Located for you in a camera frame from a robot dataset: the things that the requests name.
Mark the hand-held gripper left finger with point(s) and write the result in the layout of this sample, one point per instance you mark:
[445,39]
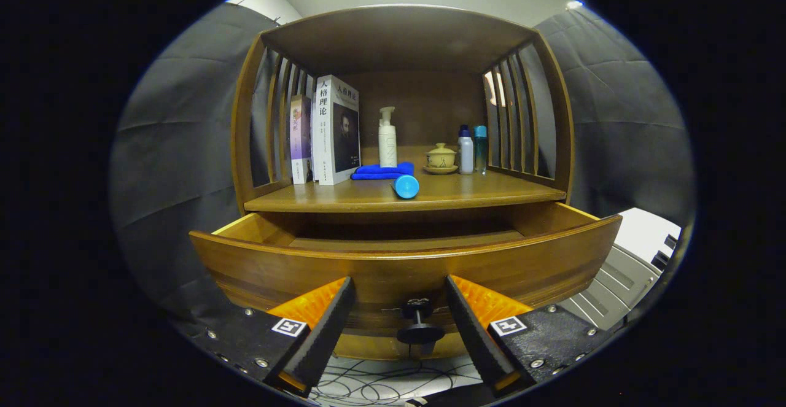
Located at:
[328,327]

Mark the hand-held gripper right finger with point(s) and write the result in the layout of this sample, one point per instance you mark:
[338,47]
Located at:
[476,333]

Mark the wooden drawer with black knob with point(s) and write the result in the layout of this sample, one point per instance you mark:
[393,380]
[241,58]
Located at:
[399,266]

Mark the blue white tube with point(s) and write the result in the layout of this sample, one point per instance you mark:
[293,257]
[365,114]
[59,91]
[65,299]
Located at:
[406,187]

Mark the wooden countertop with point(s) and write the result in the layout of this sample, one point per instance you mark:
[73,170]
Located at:
[466,189]

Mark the white grey side cabinet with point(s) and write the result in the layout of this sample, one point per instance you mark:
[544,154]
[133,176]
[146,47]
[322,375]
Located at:
[638,235]

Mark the wooden cabinet with slatted sides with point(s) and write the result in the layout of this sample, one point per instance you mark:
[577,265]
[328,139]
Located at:
[399,38]

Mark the folded blue cloth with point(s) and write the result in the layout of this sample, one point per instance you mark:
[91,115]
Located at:
[371,172]

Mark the white bottle with blue cap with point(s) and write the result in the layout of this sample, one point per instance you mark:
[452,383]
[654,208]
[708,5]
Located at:
[466,155]

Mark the beige lidded teacup with saucer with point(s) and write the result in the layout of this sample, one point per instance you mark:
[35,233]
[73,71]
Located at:
[440,158]

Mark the thin purple book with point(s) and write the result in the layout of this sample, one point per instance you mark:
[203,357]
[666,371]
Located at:
[301,143]

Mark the teal bottle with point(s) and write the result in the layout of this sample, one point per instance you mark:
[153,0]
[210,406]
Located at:
[480,146]

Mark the thick white book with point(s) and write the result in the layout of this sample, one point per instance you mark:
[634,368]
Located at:
[328,137]

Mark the white pump bottle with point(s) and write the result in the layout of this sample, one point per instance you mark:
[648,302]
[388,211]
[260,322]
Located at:
[387,146]

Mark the small ceiling light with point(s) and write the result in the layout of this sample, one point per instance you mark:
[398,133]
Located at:
[575,4]

